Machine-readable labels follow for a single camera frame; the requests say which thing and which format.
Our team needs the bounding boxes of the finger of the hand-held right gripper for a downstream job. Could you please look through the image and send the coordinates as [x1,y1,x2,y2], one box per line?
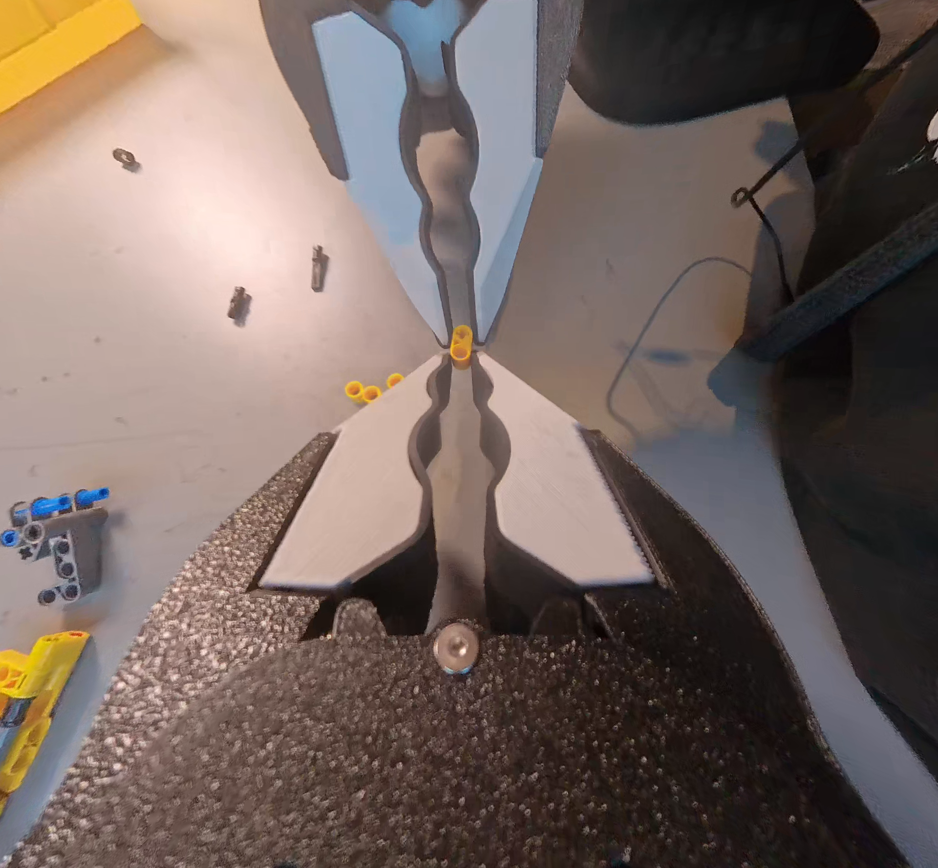
[311,3,454,350]
[442,0,545,347]

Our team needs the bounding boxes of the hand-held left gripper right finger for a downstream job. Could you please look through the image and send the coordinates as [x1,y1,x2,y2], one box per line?
[472,353,655,590]

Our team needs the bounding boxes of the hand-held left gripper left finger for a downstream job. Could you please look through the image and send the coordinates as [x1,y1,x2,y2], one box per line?
[258,353,449,594]

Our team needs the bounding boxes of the yellow parts bin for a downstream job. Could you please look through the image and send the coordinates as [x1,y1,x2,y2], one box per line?
[0,0,142,114]

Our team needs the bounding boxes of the grey angled beam assembly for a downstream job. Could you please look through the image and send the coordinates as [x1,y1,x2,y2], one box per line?
[0,487,111,605]

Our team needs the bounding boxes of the small grey connector blue pins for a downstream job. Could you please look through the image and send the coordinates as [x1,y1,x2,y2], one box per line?
[0,520,46,563]

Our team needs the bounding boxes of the yellow beam assembly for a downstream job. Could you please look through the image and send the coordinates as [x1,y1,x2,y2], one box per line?
[0,629,90,796]

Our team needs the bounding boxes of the person's torso black hoodie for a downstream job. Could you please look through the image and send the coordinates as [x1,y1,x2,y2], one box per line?
[733,3,938,759]

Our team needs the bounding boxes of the yellow multi-ring connector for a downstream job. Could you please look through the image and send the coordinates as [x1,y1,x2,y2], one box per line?
[344,371,405,406]

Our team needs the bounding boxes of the thin grey cable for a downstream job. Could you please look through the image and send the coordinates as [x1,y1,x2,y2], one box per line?
[607,257,756,429]

